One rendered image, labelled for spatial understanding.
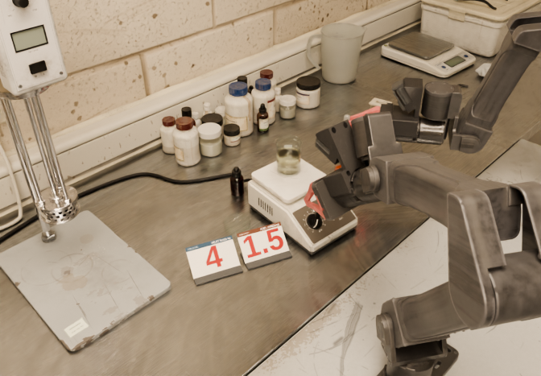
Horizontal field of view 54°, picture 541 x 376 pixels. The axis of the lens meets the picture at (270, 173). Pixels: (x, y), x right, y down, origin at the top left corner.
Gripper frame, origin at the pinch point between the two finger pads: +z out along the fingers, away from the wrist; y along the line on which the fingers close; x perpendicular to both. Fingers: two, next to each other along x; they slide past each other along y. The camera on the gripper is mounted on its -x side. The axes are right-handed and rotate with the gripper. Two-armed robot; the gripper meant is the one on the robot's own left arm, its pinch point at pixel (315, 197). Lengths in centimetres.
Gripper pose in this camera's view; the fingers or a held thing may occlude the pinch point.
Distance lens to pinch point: 95.2
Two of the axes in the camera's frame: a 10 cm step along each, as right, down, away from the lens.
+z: -4.8, 1.7, 8.6
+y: -7.8, 3.7, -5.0
